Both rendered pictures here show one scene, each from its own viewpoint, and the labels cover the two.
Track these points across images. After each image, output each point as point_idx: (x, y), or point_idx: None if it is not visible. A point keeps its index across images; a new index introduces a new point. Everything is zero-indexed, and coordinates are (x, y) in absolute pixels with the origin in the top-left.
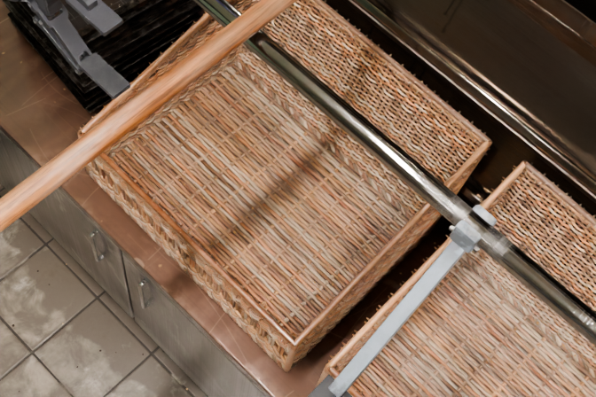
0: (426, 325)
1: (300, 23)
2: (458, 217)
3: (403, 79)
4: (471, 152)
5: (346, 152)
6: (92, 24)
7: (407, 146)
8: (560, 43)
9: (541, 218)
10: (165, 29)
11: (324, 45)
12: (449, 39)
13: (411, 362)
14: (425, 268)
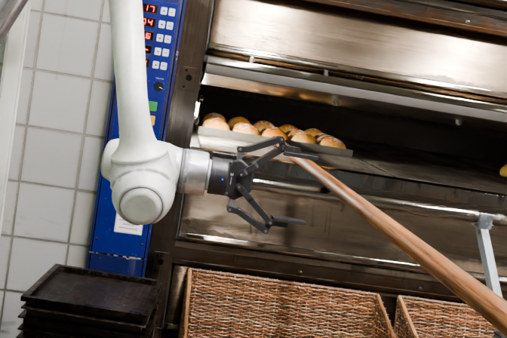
0: None
1: (227, 300)
2: (477, 213)
3: (311, 291)
4: (371, 309)
5: None
6: (308, 157)
7: (331, 337)
8: (387, 212)
9: (424, 324)
10: (151, 335)
11: (250, 304)
12: (333, 244)
13: None
14: None
